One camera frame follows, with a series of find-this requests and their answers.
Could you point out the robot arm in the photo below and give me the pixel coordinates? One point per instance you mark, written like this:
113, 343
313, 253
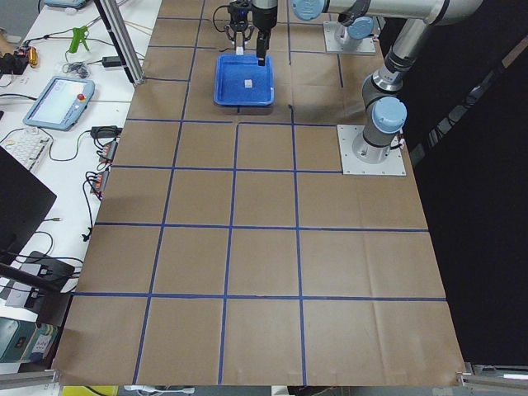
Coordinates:
420, 16
354, 31

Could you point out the aluminium frame post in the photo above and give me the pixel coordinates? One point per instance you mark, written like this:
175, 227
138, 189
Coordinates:
115, 26

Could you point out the green handled reacher grabber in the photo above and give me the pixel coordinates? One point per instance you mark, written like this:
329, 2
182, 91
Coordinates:
79, 37

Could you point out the black monitor stand base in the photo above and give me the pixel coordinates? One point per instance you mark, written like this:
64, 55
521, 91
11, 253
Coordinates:
44, 273

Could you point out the blue teach pendant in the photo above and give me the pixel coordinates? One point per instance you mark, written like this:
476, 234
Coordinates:
61, 103

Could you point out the black monitor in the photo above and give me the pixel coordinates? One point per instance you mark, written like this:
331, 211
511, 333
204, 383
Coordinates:
25, 201

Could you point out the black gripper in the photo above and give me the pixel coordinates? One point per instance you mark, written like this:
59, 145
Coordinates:
238, 30
264, 17

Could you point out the brown paper table cover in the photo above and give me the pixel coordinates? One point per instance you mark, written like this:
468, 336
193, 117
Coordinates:
231, 249

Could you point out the black power adapter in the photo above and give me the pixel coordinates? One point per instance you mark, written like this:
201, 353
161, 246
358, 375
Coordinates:
111, 62

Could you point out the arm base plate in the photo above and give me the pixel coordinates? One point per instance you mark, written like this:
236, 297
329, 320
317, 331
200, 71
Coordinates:
359, 158
337, 41

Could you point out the black usb hub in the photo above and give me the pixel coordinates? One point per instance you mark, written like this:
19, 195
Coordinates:
98, 181
108, 152

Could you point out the white keyboard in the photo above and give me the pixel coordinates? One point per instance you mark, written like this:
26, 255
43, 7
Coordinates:
27, 149

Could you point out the blue plastic tray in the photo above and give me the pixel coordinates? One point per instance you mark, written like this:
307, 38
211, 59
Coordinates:
241, 81

